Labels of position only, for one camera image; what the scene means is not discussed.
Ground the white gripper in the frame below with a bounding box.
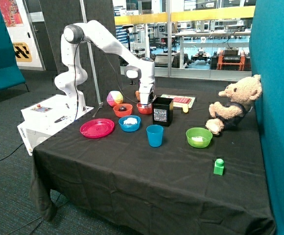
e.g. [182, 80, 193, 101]
[139, 83, 155, 105]

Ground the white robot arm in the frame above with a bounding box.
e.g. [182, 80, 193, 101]
[54, 20, 155, 114]

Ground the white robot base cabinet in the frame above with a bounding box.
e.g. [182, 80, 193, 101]
[17, 94, 93, 156]

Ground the brown plush toy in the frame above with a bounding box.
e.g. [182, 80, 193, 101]
[135, 91, 141, 102]

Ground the orange plastic bowl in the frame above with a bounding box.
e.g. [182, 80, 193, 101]
[137, 103, 153, 115]

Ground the orange bowl with dark ball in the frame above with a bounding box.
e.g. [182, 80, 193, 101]
[113, 103, 133, 118]

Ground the black square bin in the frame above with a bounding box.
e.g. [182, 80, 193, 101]
[152, 97, 173, 127]

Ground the dark purple ball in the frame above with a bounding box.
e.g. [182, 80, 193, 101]
[118, 106, 127, 112]

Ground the multicoloured soft ball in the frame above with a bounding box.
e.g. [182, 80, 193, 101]
[106, 91, 123, 107]

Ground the red toy keyboard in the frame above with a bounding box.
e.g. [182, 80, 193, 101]
[173, 97, 191, 104]

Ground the blue plastic bowl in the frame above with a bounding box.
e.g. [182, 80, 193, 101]
[118, 115, 141, 132]

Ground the blue plastic cup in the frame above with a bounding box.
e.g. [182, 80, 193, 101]
[146, 125, 164, 147]

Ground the grey metal pole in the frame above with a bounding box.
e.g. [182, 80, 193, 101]
[79, 0, 103, 117]

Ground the pink plastic plate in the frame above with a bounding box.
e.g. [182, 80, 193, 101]
[79, 118, 115, 139]

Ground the green plastic bowl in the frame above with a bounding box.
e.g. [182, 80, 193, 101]
[186, 127, 213, 148]

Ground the white paper in green bowl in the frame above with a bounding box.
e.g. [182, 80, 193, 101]
[191, 136, 205, 142]

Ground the black tablecloth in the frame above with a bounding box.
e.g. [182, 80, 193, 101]
[29, 88, 276, 235]

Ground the beige teddy bear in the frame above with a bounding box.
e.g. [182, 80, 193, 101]
[205, 74, 262, 135]

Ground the green toy block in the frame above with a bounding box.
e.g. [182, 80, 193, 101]
[213, 158, 224, 175]

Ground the teal partition panel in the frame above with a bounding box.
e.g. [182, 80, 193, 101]
[250, 0, 284, 235]

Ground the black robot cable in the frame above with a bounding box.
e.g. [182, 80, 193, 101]
[54, 40, 142, 123]

